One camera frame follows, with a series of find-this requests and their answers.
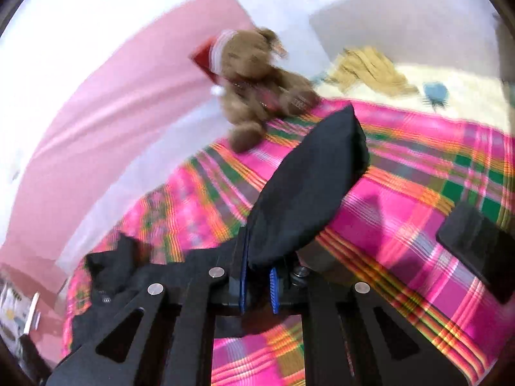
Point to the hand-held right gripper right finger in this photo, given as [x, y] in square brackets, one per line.
[275, 289]

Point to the white printed clutter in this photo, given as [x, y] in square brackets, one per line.
[16, 309]

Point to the cream printed bedsheet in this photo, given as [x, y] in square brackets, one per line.
[462, 76]

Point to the black rectangular object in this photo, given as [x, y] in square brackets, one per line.
[478, 245]

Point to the black garment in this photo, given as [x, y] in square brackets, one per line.
[305, 185]

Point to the pink plaid blanket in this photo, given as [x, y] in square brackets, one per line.
[402, 225]

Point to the brown teddy bear santa hat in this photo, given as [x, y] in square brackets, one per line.
[253, 80]

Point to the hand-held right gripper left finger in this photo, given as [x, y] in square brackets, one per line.
[242, 281]

